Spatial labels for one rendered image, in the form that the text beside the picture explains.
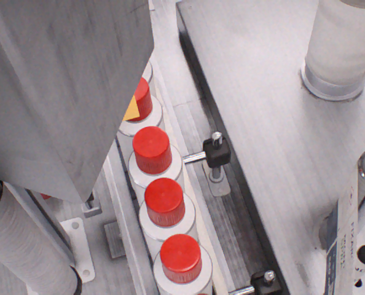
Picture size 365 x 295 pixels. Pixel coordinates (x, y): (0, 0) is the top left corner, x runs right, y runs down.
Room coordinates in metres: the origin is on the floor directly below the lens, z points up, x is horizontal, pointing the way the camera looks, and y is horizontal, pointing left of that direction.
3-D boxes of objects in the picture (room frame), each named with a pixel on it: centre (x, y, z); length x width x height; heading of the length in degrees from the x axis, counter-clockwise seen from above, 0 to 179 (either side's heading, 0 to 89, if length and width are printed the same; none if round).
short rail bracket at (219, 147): (0.32, -0.04, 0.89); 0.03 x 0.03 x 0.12; 12
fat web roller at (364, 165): (0.20, -0.17, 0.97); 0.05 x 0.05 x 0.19
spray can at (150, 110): (0.30, 0.04, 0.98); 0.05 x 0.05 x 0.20
